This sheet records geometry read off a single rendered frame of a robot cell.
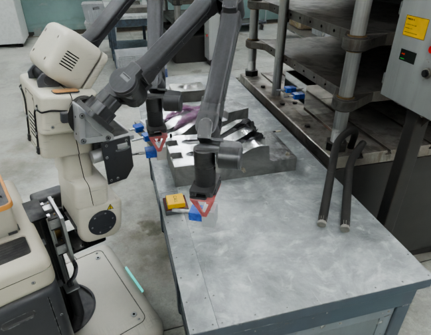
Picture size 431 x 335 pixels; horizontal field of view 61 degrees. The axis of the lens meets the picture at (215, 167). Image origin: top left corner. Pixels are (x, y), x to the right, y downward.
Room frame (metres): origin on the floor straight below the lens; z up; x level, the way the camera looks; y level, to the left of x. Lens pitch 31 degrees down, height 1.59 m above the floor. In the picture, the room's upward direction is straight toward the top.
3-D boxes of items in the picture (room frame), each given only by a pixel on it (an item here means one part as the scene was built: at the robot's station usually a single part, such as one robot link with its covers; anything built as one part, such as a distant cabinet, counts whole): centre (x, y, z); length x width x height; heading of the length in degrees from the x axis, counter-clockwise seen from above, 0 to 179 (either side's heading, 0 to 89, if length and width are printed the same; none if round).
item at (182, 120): (1.67, 0.12, 0.90); 0.26 x 0.18 x 0.08; 122
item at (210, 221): (0.84, 0.06, 0.93); 0.13 x 0.05 x 0.05; 77
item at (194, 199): (0.82, 0.03, 0.99); 0.07 x 0.07 x 0.09; 77
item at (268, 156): (1.35, -0.06, 0.87); 0.50 x 0.26 x 0.14; 105
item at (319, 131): (2.15, -0.76, 0.76); 1.30 x 0.84 x 0.07; 15
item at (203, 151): (0.83, 0.02, 1.12); 0.07 x 0.06 x 0.07; 79
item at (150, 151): (1.20, 0.25, 0.93); 0.13 x 0.05 x 0.05; 106
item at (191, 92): (2.12, 0.17, 0.84); 0.20 x 0.15 x 0.07; 105
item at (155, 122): (1.21, 0.21, 1.06); 0.10 x 0.07 x 0.07; 16
